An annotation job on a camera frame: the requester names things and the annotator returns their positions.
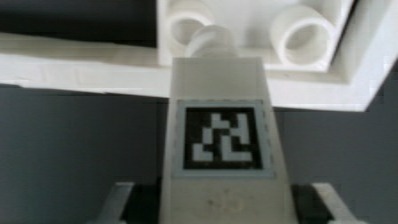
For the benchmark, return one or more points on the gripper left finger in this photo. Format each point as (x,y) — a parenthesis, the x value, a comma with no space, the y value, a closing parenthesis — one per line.
(131,205)

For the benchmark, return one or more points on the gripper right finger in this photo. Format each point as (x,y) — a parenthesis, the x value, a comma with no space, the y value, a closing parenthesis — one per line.
(321,206)

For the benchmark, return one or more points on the white chair leg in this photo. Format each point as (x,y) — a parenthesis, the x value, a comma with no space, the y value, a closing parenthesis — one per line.
(225,180)

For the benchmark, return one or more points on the white chair seat block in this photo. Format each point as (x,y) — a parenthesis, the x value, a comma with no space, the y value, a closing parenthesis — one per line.
(287,30)

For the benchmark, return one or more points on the white U-shaped fence frame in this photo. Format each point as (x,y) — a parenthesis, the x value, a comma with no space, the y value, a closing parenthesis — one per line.
(111,66)

